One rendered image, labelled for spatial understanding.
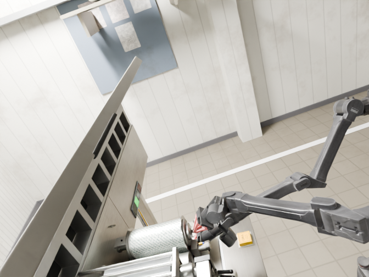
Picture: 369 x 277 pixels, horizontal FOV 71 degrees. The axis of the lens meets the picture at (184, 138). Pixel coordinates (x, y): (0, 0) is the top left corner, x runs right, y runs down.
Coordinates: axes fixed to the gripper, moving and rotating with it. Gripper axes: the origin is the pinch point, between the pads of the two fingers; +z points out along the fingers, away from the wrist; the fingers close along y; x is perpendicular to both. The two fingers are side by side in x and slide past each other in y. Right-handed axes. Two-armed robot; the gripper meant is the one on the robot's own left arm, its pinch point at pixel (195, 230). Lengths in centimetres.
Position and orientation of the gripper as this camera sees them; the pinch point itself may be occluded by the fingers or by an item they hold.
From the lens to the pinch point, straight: 123.9
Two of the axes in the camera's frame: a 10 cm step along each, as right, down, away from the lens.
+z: -5.1, 7.7, 3.8
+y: -0.4, -4.6, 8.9
